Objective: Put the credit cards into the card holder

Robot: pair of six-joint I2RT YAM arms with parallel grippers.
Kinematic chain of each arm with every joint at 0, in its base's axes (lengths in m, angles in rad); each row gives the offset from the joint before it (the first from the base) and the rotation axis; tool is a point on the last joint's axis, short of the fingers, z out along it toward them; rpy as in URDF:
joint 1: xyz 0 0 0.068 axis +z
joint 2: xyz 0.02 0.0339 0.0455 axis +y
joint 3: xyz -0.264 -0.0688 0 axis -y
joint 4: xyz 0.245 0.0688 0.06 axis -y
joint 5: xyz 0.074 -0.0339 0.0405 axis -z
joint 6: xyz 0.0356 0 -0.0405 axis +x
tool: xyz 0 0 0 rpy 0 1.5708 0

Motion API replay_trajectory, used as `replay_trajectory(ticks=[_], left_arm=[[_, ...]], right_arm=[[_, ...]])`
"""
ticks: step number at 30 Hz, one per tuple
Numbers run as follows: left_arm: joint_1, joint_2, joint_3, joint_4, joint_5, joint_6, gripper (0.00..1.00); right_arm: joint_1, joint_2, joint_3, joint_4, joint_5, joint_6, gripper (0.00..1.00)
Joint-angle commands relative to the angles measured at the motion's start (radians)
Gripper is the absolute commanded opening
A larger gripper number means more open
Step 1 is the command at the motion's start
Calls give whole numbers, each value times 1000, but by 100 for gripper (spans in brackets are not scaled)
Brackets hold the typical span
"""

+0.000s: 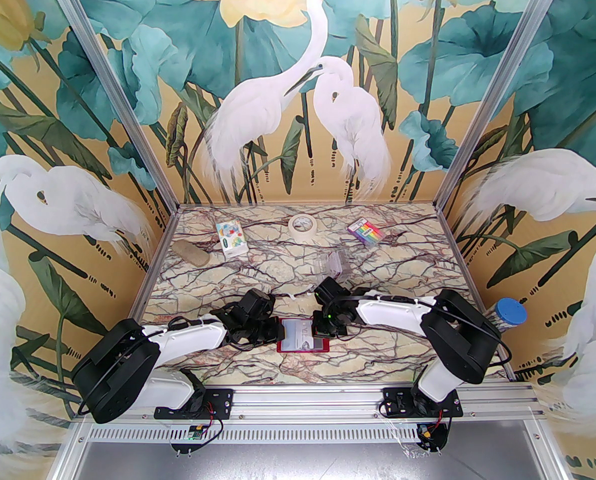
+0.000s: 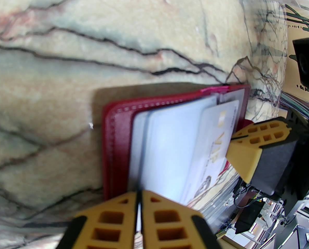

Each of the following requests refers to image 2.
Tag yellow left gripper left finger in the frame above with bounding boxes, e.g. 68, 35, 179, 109
57, 192, 140, 249

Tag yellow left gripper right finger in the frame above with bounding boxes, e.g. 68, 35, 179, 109
141, 190, 222, 249

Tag white gold VIP card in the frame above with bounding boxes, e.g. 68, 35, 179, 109
182, 100, 240, 205

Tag red leather card holder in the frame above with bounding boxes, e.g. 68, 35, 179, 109
102, 85, 251, 202

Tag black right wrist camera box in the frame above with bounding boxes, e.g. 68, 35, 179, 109
292, 37, 309, 91

